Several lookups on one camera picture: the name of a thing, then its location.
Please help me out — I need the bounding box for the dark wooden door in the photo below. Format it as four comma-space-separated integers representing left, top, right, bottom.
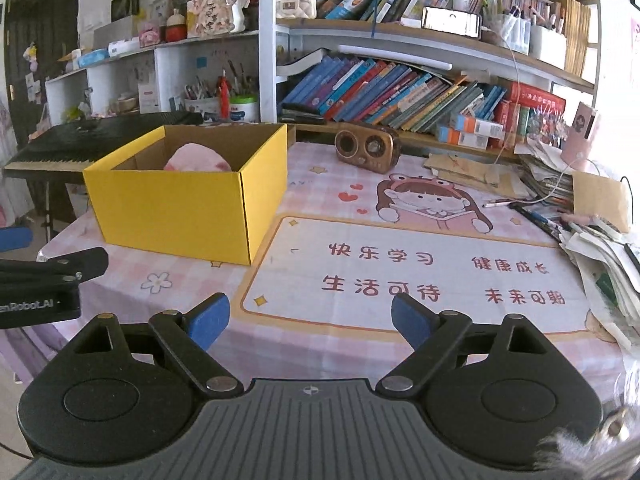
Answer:
0, 0, 81, 146

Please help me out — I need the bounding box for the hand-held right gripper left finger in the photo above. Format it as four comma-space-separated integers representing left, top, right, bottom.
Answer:
75, 292, 244, 397

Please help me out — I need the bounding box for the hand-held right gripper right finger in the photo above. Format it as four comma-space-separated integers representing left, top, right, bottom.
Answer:
375, 293, 543, 396

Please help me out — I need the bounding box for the white storage box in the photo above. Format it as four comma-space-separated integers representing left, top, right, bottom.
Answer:
529, 25, 567, 70

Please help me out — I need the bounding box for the pink wall poster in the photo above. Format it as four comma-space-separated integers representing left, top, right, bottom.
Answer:
629, 17, 640, 76

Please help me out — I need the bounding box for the pink plush pig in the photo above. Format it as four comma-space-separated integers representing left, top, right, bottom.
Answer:
164, 142, 232, 172

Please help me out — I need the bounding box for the stack of kraft paper sheets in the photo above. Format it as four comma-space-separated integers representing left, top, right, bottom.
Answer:
425, 152, 531, 200

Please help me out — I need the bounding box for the white bookshelf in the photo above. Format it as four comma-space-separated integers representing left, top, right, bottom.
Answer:
257, 0, 598, 161

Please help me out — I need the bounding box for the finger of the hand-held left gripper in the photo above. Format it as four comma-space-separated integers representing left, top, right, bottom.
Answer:
0, 246, 109, 285
0, 227, 33, 253

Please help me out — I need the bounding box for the white cubby shelf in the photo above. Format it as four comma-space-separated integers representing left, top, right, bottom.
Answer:
45, 30, 261, 126

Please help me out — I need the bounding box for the row of leaning books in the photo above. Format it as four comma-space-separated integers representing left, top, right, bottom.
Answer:
280, 55, 568, 148

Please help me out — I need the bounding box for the white jar with green lid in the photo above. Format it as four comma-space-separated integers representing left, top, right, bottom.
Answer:
229, 94, 260, 123

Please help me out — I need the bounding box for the purple cloth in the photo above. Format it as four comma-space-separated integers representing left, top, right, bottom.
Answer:
0, 327, 66, 386

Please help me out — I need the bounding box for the orange and white carton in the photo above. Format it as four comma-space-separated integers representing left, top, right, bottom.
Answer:
436, 127, 490, 150
447, 114, 505, 138

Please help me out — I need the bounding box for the black keyboard stand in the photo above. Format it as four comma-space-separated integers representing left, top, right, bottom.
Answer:
40, 177, 58, 248

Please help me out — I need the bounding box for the row of tan books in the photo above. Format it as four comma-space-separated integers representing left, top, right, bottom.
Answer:
565, 0, 593, 78

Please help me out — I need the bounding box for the white carton with red stripe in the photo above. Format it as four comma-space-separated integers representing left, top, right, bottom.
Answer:
139, 82, 160, 113

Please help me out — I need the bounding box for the brown envelope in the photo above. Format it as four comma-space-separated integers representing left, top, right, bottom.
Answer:
572, 171, 633, 233

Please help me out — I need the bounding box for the clear pen container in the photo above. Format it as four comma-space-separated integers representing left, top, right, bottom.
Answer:
492, 12, 530, 55

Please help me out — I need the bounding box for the yellow cardboard box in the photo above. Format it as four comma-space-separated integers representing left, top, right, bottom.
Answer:
82, 122, 289, 267

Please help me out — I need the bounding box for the cartoon printed desk mat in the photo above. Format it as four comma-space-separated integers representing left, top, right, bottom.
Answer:
240, 142, 608, 343

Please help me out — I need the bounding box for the dark framed plant picture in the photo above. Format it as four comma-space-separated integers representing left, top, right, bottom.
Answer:
110, 0, 141, 21

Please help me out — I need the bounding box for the fluffy grey clothing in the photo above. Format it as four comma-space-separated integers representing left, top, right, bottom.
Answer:
532, 375, 640, 480

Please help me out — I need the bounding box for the black pen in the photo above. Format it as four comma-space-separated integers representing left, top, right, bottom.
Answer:
510, 202, 566, 241

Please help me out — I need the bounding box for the black electronic keyboard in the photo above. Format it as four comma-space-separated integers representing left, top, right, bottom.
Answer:
2, 112, 203, 181

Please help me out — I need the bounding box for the blue tissue pack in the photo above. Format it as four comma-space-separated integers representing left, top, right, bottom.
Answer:
77, 49, 110, 68

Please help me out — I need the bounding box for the pink cartoon box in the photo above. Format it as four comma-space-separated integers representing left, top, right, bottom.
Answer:
564, 101, 601, 158

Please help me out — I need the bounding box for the white pen holder with pens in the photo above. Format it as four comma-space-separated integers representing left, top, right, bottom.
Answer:
184, 77, 221, 116

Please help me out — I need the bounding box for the small pink figure box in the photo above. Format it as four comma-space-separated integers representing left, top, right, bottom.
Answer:
137, 22, 163, 46

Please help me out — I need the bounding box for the brown retro radio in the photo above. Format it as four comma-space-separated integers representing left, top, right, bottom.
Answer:
334, 129, 402, 165

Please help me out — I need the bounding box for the white tissue pack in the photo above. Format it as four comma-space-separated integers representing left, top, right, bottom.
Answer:
109, 37, 141, 57

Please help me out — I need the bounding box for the pile of papers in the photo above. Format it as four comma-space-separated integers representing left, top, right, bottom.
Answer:
515, 140, 640, 351

